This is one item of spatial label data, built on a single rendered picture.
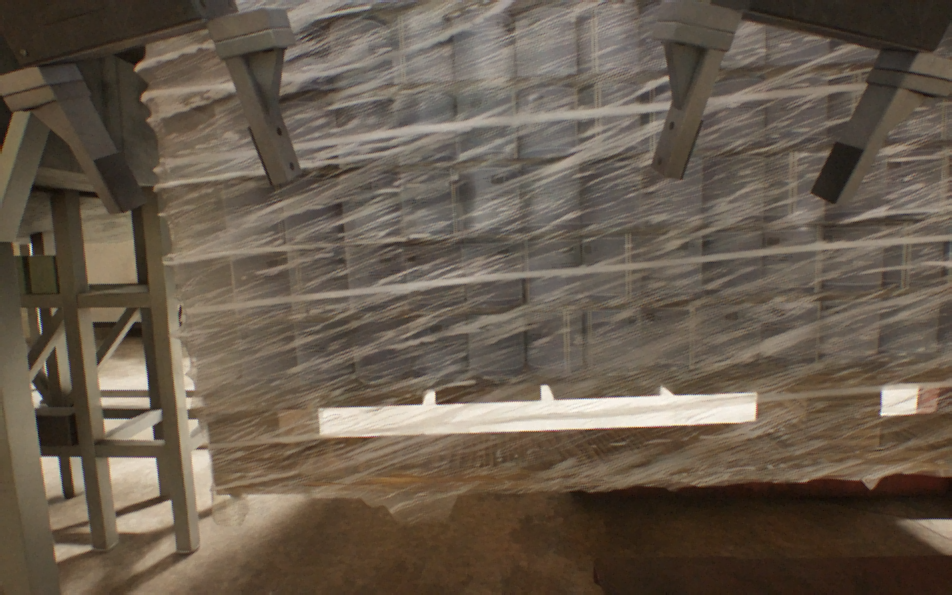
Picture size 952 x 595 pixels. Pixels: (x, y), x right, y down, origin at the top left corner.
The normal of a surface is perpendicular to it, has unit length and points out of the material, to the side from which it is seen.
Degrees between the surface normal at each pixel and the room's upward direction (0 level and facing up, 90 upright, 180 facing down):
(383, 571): 0
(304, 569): 0
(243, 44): 113
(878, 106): 82
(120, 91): 90
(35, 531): 90
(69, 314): 90
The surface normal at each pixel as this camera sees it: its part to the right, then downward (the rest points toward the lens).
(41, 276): -0.02, 0.12
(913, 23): 0.07, 0.51
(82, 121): 0.98, -0.12
